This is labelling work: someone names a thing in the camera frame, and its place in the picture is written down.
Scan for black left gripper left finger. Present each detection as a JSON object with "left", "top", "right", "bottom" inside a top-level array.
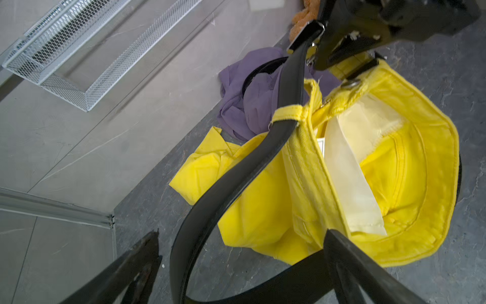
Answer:
[{"left": 62, "top": 231, "right": 163, "bottom": 303}]

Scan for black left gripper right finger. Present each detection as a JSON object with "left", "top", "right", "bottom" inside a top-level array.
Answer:
[{"left": 323, "top": 229, "right": 425, "bottom": 304}]

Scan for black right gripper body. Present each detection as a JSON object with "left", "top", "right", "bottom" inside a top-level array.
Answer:
[{"left": 314, "top": 1, "right": 480, "bottom": 70}]

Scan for black leather belt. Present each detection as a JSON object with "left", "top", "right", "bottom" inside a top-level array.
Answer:
[{"left": 168, "top": 20, "right": 463, "bottom": 304}]

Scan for yellow trousers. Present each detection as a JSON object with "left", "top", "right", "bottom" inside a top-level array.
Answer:
[{"left": 168, "top": 52, "right": 461, "bottom": 267}]

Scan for brown teddy bear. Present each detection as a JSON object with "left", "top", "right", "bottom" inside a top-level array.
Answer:
[{"left": 289, "top": 0, "right": 321, "bottom": 42}]

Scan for purple garment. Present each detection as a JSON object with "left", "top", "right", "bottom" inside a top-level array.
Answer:
[{"left": 217, "top": 46, "right": 342, "bottom": 143}]

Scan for white wire mesh basket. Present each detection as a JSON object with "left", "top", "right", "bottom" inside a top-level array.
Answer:
[{"left": 1, "top": 0, "right": 204, "bottom": 113}]

